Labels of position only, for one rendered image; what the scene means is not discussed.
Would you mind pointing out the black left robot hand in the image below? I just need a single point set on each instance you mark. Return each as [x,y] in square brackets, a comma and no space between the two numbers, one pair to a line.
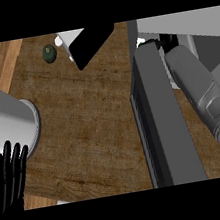
[9,181]

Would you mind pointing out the dark grey microwave door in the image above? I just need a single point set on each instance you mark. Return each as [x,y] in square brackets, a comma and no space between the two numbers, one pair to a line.
[164,116]

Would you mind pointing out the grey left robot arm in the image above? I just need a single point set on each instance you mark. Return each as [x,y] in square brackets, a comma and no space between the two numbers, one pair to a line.
[6,124]

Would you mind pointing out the black and white appliance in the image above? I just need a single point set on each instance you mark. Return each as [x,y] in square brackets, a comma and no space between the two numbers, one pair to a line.
[87,44]

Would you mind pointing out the white milk carton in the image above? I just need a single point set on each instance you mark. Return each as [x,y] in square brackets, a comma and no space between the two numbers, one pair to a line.
[140,42]

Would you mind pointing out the dark green avocado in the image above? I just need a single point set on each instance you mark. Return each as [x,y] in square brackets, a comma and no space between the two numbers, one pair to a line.
[49,53]

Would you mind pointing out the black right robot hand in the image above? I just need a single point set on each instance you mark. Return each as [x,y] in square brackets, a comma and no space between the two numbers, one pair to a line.
[169,40]

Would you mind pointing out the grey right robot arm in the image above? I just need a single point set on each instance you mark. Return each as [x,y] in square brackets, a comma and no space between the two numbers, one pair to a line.
[202,96]

